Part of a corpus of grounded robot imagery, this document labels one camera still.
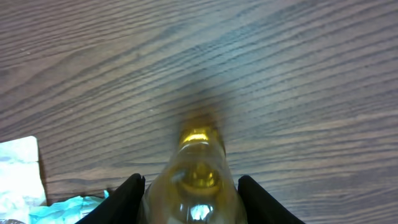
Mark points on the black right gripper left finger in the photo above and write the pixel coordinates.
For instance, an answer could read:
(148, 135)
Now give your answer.
(121, 207)

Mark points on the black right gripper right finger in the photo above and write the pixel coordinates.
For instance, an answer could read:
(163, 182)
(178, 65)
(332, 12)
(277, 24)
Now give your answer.
(261, 207)

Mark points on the teal tissue pack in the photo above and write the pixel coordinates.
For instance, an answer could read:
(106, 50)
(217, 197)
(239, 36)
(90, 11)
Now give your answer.
(67, 212)

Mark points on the clear bottle with silver cap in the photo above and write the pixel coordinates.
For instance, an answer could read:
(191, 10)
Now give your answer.
(196, 186)

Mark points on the brown snack packet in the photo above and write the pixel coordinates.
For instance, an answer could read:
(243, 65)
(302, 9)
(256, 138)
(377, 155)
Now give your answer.
(21, 185)

